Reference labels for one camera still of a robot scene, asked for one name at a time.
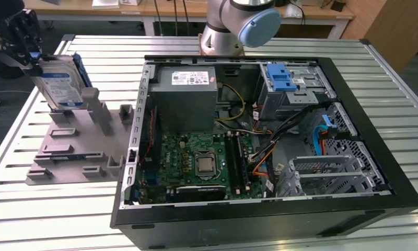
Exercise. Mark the hard disk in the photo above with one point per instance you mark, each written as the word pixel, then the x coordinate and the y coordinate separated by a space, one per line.
pixel 60 89

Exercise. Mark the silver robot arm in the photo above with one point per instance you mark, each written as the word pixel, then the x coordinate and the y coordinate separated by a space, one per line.
pixel 220 15

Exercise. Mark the metal disk bay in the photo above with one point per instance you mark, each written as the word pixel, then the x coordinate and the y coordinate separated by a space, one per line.
pixel 330 174

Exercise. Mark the wooden desk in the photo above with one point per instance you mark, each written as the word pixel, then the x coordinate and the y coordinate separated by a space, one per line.
pixel 132 11

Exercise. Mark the small white box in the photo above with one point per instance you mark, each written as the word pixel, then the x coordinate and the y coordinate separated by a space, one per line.
pixel 130 2

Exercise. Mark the grey parts rack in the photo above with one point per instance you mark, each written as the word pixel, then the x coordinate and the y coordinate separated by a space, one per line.
pixel 82 141

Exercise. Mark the blue green RAM stick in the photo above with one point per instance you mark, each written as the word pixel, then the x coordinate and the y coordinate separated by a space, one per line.
pixel 69 158

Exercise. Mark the grey power supply unit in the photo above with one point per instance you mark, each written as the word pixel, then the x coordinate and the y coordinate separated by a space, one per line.
pixel 184 109

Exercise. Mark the green motherboard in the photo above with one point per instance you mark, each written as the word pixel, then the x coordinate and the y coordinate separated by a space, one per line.
pixel 173 146

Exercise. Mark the silver CPU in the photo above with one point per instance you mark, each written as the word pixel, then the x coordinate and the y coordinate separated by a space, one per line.
pixel 205 166

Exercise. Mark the blue plastic drive latch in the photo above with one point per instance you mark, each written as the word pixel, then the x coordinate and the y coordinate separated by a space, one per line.
pixel 278 78

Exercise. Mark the black RAM slot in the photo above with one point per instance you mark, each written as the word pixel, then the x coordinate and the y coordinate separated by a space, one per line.
pixel 232 162

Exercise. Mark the black graphics card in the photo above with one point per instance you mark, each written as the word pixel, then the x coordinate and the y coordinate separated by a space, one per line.
pixel 198 193

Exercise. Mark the black RAM stick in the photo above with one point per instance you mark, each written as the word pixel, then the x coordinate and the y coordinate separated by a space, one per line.
pixel 242 162

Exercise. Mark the metal drive cage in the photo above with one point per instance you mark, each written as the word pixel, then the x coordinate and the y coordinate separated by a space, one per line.
pixel 299 98

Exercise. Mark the small black box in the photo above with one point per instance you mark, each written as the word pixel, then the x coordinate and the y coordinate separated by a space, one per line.
pixel 337 6

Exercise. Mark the black PC case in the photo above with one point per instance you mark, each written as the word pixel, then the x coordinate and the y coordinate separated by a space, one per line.
pixel 229 225

